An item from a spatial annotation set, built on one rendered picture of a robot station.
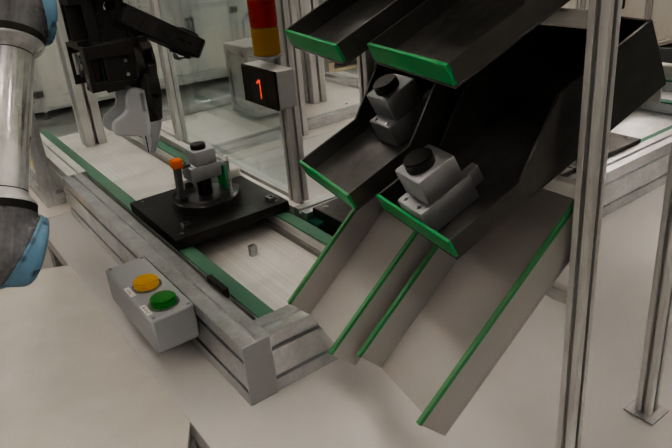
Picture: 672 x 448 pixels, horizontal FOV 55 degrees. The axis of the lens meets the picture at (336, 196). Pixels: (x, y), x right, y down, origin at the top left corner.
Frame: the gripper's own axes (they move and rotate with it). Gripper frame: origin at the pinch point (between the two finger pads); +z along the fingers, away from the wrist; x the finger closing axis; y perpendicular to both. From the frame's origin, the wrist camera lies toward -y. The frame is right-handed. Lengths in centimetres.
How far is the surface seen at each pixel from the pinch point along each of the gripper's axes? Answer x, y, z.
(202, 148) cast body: -33.6, -20.3, 14.5
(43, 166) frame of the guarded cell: -87, 0, 26
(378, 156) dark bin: 23.4, -18.2, 1.3
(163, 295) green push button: -6.7, 1.2, 26.0
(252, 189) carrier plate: -34, -30, 26
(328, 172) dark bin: 18.4, -14.3, 3.5
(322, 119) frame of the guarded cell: -87, -84, 35
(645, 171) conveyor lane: 11, -101, 31
